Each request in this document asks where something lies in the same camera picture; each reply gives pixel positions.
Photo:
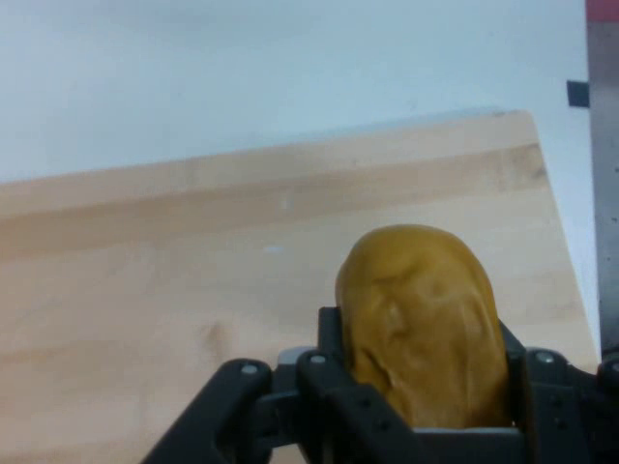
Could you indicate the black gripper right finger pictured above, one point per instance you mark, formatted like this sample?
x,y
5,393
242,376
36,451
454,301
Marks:
x,y
566,411

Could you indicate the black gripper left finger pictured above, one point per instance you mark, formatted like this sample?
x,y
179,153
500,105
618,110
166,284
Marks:
x,y
290,415

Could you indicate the yellow-brown potato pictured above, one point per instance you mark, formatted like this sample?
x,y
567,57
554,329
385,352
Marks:
x,y
425,314

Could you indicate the bamboo cutting board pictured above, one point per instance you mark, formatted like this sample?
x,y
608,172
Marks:
x,y
145,290

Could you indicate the black tape piece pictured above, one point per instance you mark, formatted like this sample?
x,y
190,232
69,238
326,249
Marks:
x,y
578,94

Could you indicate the orange floor mat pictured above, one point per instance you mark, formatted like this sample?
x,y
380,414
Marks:
x,y
603,9

